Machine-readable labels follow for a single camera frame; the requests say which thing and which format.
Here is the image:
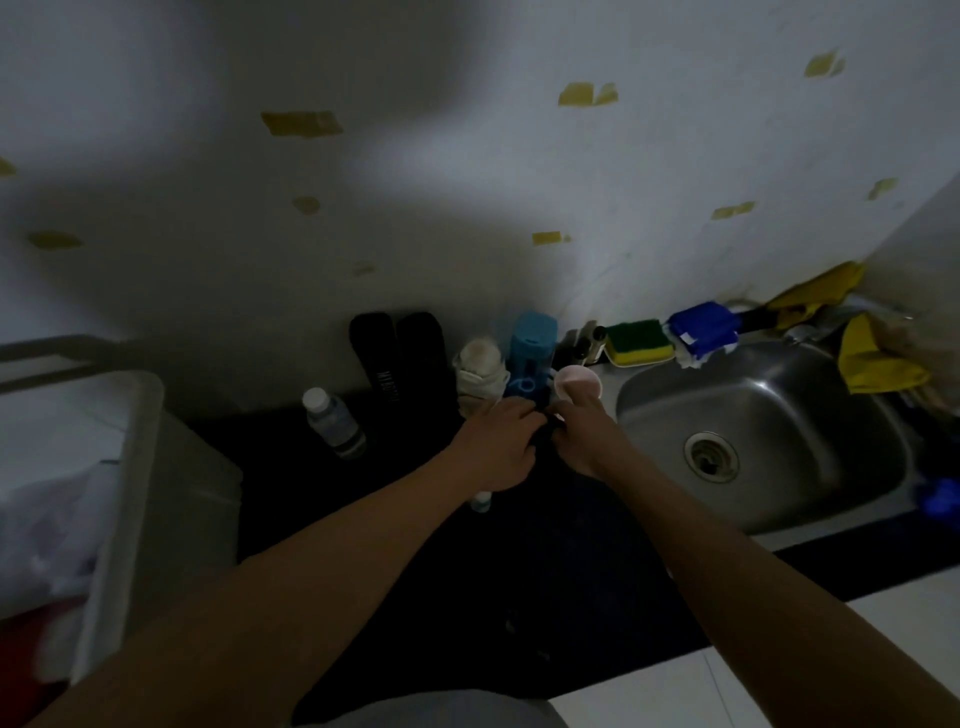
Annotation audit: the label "person's left forearm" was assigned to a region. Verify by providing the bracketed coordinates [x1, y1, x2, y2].
[29, 449, 481, 728]

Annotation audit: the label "metal faucet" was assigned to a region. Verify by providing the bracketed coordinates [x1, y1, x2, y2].
[731, 299, 849, 346]

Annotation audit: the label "person's right hand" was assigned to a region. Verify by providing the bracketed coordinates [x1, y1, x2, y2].
[547, 382, 639, 481]

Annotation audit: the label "steel sink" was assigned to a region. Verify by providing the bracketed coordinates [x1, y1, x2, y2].
[614, 337, 928, 553]

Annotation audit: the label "yellow green sponge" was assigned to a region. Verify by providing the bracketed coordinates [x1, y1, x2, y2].
[603, 318, 676, 369]

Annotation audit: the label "clear bottle white cap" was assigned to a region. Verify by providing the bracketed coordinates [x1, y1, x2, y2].
[302, 386, 369, 460]

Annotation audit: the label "person's left hand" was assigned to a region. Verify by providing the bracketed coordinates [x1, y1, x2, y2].
[446, 397, 549, 496]

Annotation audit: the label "white rag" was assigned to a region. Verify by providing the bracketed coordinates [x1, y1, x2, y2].
[671, 341, 740, 370]

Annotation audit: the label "blue scouring pad pack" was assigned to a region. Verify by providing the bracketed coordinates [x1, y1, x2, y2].
[665, 301, 744, 361]

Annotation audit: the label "person's grey shirt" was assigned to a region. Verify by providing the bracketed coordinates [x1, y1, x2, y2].
[296, 688, 571, 728]

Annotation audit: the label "white plastic storage bin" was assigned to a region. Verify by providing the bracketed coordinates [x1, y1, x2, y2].
[0, 369, 245, 688]

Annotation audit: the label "blue plastic bottle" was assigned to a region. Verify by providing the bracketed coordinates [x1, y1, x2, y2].
[503, 311, 560, 403]

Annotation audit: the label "cream plush covered bottle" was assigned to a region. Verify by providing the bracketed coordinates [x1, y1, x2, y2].
[452, 337, 511, 421]

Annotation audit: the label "white cup pink inside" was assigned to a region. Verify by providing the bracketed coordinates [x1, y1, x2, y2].
[553, 365, 605, 403]

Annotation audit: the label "yellow rubber gloves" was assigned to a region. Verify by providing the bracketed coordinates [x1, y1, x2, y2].
[764, 260, 935, 397]

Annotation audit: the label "person's right forearm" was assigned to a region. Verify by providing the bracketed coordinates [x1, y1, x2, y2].
[611, 449, 960, 728]

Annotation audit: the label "black table countertop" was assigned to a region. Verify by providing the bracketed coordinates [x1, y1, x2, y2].
[183, 352, 960, 725]

